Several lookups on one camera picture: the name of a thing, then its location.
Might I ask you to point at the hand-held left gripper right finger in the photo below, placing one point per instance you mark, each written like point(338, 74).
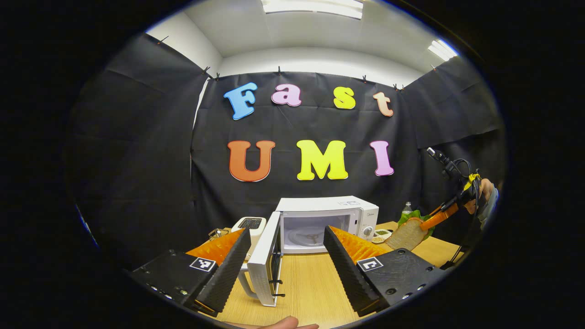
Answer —
point(347, 269)

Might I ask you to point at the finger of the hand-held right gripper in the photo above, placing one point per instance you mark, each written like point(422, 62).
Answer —
point(438, 218)

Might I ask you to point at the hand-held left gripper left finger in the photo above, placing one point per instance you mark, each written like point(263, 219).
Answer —
point(228, 274)

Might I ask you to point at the lettuce bread sandwich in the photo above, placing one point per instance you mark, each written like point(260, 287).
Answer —
point(409, 235)

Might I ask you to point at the white microwave oven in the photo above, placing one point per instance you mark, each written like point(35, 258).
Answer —
point(320, 205)

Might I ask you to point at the green drink bottle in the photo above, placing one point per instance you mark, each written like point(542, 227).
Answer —
point(406, 209)

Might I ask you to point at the small shiny metal object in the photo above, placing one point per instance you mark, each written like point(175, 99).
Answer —
point(218, 234)

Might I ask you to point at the white divided snack tray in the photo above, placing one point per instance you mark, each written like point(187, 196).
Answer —
point(380, 235)

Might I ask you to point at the white toaster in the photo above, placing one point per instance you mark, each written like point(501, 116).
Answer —
point(249, 228)

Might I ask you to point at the small ceiling light panel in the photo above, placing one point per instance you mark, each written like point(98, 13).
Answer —
point(442, 49)

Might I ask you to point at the black backdrop cloth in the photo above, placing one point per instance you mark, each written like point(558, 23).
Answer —
point(137, 137)

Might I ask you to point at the large ceiling light panel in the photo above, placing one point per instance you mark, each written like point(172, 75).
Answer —
point(313, 7)

